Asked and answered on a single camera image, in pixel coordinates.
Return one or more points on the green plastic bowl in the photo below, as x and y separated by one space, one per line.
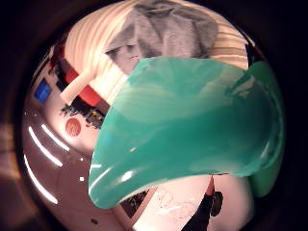
179 128

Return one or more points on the blue box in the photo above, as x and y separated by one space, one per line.
42 91

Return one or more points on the gray cloth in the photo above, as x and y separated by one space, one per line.
173 29

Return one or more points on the white stick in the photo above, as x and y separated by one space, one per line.
75 86

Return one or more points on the beige striped cloth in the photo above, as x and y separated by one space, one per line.
86 41

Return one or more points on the black cluttered object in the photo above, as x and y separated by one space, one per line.
93 117

